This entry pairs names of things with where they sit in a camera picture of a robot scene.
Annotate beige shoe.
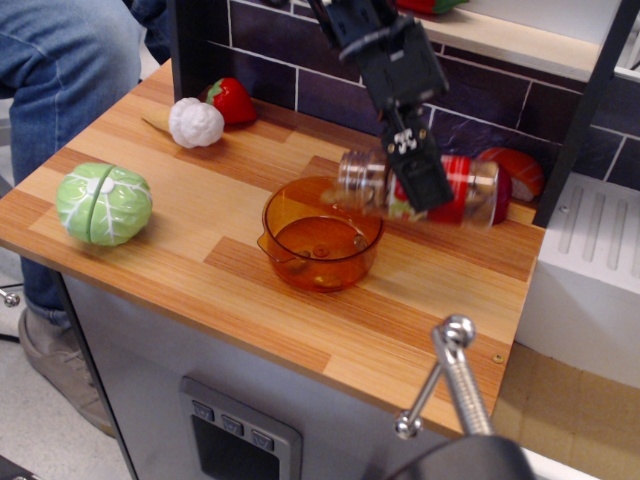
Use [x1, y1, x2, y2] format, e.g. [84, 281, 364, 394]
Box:
[18, 308, 115, 437]

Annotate dark red toy egg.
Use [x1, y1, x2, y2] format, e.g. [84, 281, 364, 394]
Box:
[492, 167, 512, 225]

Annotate grey oven control panel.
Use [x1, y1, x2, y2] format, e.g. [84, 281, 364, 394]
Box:
[180, 376, 303, 479]

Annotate green toy cabbage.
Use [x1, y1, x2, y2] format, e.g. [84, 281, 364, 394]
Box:
[56, 163, 153, 247]

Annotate red toy pepper on shelf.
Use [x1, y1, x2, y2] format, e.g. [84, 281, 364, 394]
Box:
[396, 0, 468, 15]

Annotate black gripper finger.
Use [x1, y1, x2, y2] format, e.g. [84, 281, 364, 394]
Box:
[381, 107, 454, 212]

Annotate orange transparent plastic pot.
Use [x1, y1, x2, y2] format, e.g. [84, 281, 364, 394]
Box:
[257, 176, 384, 292]

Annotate light wooden shelf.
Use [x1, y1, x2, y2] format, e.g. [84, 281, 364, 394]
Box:
[415, 8, 601, 82]

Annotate black shelf post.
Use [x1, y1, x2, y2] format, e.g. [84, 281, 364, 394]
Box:
[532, 0, 639, 228]

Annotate orange salmon sushi toy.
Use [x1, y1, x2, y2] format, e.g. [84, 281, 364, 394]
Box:
[477, 147, 545, 202]

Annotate person leg in jeans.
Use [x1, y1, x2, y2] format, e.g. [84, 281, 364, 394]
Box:
[0, 0, 171, 326]

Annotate clear plastic almond jar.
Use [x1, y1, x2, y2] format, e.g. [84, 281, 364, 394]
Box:
[320, 149, 512, 228]

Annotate silver metal clamp screw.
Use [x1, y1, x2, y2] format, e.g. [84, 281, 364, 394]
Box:
[394, 314, 495, 440]

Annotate white toy ice cream cone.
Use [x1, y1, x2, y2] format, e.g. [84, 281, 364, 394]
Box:
[142, 97, 225, 149]

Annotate white toy sink unit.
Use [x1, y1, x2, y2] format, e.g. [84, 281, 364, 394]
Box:
[516, 173, 639, 387]

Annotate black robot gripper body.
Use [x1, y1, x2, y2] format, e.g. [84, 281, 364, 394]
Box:
[310, 1, 449, 125]

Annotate red toy strawberry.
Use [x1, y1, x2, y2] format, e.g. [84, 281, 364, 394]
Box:
[204, 78, 257, 124]

